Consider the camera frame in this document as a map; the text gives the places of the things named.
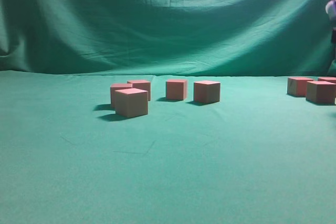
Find green cloth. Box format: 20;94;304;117
1;0;335;223

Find pink cube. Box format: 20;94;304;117
318;77;336;83
114;88;148;118
193;80;221;104
127;80;151;101
110;83;132;108
165;79;187;100
306;81;335;104
287;77;313;97

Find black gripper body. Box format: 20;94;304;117
331;27;336;58

